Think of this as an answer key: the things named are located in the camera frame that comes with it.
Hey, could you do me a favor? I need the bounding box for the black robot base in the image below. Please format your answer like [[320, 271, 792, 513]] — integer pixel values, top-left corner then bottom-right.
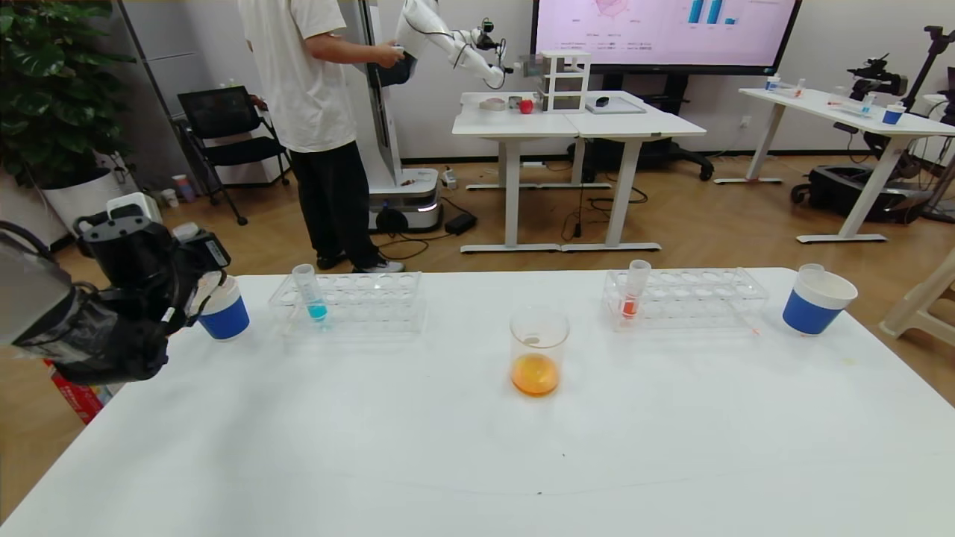
[[791, 164, 933, 224]]

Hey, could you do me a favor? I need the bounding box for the clear glass beaker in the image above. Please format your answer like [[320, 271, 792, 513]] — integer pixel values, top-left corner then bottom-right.
[[510, 306, 570, 398]]

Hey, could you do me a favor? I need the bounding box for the clear plastic test tube rack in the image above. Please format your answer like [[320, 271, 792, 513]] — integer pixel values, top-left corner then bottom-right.
[[269, 270, 428, 336], [601, 267, 769, 333]]

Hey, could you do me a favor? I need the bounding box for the blue pigment test tube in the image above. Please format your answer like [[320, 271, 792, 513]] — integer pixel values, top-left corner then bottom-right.
[[292, 263, 329, 323]]

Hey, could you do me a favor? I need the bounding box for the white humanoid robot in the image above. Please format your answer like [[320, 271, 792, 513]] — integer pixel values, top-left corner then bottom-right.
[[358, 0, 523, 233]]

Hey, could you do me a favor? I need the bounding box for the clear drawer organizer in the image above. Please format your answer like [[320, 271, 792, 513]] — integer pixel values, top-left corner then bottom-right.
[[522, 51, 592, 114]]

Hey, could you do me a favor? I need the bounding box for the grey flat tray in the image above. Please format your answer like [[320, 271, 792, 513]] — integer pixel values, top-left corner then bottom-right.
[[584, 95, 647, 115]]

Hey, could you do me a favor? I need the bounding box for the black screen stand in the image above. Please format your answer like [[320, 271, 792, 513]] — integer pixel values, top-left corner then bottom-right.
[[567, 74, 714, 183]]

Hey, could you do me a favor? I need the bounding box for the person in white shirt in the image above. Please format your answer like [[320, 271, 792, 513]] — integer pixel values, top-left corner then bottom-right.
[[237, 0, 407, 275]]

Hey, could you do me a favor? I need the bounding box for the blue white paper cup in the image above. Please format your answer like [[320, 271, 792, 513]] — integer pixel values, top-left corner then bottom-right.
[[192, 272, 251, 342], [782, 268, 859, 336]]

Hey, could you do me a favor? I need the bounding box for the black folding chair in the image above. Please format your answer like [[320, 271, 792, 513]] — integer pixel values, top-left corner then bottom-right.
[[177, 85, 293, 227]]

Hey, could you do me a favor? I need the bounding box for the long white standing desk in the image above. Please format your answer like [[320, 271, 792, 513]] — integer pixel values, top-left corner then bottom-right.
[[713, 87, 955, 244]]

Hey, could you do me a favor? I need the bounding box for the white plant pot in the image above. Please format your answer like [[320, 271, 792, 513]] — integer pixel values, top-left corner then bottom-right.
[[41, 170, 143, 233]]

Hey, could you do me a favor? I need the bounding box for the red gift bag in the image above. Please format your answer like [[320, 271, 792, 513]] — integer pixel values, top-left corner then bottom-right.
[[45, 362, 126, 426]]

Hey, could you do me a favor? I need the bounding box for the beige plastic stool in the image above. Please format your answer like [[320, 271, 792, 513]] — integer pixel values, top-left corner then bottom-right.
[[879, 248, 955, 348]]

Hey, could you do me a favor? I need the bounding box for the green leafy plant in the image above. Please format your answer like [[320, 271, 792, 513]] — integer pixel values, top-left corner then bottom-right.
[[0, 0, 140, 189]]

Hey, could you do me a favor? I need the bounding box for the large wall display screen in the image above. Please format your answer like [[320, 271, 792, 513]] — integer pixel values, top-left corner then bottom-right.
[[529, 0, 803, 76]]

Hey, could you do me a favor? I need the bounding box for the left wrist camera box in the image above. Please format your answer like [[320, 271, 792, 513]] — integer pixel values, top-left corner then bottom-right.
[[107, 192, 162, 225]]

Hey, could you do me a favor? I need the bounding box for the black camera rig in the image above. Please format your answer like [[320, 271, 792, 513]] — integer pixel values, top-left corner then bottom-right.
[[847, 53, 909, 102]]

